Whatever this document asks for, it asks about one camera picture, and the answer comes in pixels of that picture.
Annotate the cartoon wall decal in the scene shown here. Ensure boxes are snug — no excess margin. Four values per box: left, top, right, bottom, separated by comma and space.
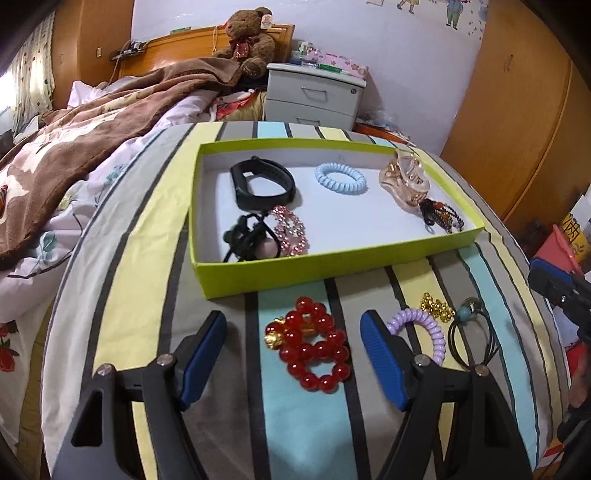
367, 0, 490, 38

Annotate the purple spiral hair tie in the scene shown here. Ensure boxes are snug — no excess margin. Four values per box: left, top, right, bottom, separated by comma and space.
387, 309, 445, 368

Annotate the large wooden wardrobe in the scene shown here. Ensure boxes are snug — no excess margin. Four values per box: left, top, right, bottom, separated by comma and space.
438, 0, 591, 232

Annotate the pink rhinestone hair clip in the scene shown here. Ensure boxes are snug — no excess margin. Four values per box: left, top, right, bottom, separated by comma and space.
271, 206, 309, 257

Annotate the narrow wooden cabinet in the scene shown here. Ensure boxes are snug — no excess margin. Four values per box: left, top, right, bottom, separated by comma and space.
51, 0, 136, 109

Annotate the grey nightstand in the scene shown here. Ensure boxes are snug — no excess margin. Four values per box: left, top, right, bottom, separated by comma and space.
265, 62, 368, 131

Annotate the yellow-green shallow cardboard box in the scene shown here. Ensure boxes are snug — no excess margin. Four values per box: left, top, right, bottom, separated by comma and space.
188, 138, 485, 301

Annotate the pink plastic container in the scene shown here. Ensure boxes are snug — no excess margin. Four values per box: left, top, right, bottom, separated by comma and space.
536, 225, 583, 274

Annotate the dark multicolour bead bracelet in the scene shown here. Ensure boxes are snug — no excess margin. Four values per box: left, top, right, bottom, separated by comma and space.
419, 198, 465, 234

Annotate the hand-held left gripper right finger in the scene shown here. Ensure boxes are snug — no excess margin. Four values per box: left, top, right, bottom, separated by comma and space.
360, 310, 525, 480

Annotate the brown patterned blanket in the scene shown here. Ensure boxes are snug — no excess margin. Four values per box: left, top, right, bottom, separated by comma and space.
0, 58, 244, 271

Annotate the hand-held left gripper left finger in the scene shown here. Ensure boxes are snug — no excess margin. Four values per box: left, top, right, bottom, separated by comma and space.
53, 311, 228, 480

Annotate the striped cloth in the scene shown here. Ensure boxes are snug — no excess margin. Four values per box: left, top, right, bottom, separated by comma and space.
41, 121, 568, 480

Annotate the black bobble hair tie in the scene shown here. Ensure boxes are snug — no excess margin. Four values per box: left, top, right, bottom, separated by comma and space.
223, 211, 280, 264

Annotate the yellow printed box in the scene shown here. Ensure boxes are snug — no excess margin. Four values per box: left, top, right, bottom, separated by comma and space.
561, 211, 591, 264

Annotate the brown teddy bear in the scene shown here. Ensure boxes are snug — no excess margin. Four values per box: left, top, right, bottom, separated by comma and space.
213, 7, 278, 79

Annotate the gold bead bracelet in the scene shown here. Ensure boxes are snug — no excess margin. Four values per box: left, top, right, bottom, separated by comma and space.
420, 292, 456, 323

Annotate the black teal bead hair tie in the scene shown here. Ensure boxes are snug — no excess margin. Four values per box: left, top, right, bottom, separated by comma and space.
447, 298, 502, 373

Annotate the translucent pink hair claw clip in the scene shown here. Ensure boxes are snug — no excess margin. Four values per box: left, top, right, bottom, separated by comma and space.
379, 148, 432, 216

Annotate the wooden headboard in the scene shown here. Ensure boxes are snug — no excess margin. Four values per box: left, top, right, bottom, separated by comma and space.
117, 23, 296, 80

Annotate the red bead bracelet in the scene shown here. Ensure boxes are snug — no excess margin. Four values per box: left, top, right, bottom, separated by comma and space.
265, 298, 352, 394

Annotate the orange basin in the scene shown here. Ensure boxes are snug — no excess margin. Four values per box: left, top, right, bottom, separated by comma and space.
355, 124, 411, 145

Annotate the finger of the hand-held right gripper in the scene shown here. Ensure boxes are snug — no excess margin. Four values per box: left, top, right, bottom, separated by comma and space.
529, 258, 591, 324

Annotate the blue spiral hair tie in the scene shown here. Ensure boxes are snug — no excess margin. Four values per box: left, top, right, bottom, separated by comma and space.
315, 162, 368, 195

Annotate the white floral duvet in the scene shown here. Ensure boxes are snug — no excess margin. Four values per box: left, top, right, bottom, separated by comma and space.
0, 78, 259, 416

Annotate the patterned curtain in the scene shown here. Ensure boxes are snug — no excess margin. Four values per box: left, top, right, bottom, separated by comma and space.
9, 11, 56, 136

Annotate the black smart band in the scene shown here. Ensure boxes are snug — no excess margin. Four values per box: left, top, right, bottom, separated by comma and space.
229, 157, 297, 209

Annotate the pink floral box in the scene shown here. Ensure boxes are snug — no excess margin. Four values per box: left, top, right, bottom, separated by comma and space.
318, 51, 370, 77

